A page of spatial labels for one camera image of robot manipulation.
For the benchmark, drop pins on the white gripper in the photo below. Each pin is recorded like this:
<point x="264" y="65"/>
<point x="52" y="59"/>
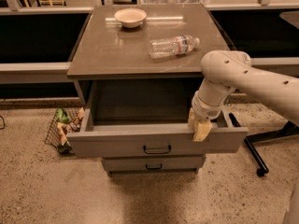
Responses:
<point x="205" y="109"/>

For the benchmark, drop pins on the grey top drawer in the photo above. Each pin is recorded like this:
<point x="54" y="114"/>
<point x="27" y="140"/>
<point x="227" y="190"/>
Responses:
<point x="147" y="118"/>

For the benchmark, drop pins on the grey drawer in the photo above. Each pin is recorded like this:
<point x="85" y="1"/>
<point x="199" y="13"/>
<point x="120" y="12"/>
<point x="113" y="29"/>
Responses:
<point x="147" y="118"/>
<point x="153" y="164"/>

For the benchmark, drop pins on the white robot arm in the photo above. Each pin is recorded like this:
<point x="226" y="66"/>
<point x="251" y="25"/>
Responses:
<point x="234" y="194"/>

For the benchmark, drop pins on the black wheeled robot base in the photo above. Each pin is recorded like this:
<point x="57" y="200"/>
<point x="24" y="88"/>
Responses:
<point x="288" y="129"/>

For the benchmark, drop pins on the grey bottom drawer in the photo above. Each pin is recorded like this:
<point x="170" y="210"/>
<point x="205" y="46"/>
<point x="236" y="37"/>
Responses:
<point x="153" y="164"/>

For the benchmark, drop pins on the grey drawer cabinet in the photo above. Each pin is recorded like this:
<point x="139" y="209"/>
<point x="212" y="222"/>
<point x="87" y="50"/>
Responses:
<point x="108" y="51"/>

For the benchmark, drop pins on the clear plastic water bottle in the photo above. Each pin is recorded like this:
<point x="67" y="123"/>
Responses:
<point x="173" y="46"/>

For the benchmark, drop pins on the white ceramic bowl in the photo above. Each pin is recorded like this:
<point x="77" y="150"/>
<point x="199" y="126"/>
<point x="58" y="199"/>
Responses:
<point x="130" y="17"/>

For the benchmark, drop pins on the wire basket of snacks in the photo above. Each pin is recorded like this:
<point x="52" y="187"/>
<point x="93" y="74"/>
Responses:
<point x="65" y="121"/>

